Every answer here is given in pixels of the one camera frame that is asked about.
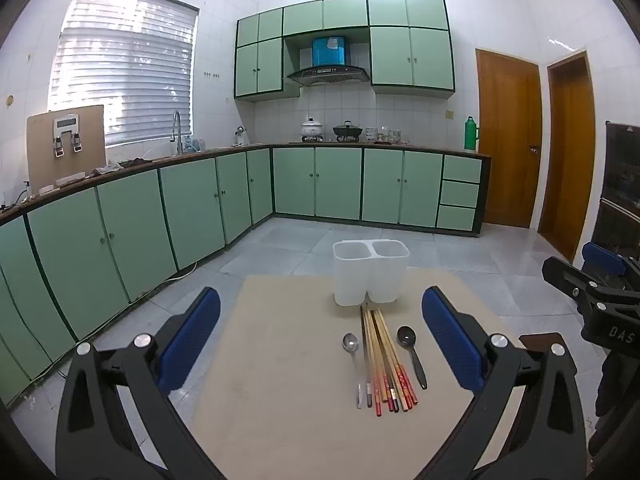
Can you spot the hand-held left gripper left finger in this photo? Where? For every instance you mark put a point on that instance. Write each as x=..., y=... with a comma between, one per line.
x=192, y=332

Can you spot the glass jar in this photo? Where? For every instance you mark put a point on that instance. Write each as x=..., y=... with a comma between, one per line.
x=395, y=135

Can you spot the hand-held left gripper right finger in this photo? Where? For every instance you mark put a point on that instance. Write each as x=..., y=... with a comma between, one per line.
x=450, y=335

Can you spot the wooden door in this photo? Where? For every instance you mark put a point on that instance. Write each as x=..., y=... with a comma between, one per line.
x=507, y=140
x=570, y=160

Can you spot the black spoon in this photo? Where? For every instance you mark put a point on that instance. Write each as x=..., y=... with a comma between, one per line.
x=406, y=336

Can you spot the black wok with lid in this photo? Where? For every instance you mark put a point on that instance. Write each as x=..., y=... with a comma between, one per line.
x=347, y=131

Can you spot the small metal kettle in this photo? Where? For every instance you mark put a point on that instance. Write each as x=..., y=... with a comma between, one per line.
x=240, y=136

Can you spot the dark glass cabinet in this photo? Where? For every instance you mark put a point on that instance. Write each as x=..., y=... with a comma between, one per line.
x=622, y=185

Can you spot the metal spoon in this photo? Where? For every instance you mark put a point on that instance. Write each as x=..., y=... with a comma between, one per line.
x=350, y=342

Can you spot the green base cabinets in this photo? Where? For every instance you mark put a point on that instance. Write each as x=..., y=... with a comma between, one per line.
x=320, y=180

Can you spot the brown cardboard panel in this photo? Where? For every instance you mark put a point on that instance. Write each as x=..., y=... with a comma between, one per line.
x=45, y=155

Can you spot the white cooking pot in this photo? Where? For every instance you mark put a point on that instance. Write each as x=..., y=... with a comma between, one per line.
x=312, y=130

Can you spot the window blinds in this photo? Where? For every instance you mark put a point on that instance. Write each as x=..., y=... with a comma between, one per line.
x=125, y=60

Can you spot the green thermos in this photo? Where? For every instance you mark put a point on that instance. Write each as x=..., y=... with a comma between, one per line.
x=470, y=135

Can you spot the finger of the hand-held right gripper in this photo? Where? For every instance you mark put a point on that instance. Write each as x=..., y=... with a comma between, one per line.
x=567, y=277
x=602, y=257

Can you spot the range hood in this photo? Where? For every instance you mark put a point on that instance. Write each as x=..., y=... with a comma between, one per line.
x=327, y=75

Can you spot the crumpled cloth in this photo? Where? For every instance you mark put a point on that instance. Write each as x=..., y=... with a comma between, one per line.
x=110, y=166

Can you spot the white two-compartment utensil holder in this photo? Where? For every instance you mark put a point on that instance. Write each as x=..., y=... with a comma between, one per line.
x=367, y=277

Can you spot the bundle of chopsticks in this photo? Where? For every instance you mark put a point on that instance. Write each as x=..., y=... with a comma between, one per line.
x=382, y=355

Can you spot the metal faucet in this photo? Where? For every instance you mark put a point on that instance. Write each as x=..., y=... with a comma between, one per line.
x=176, y=130

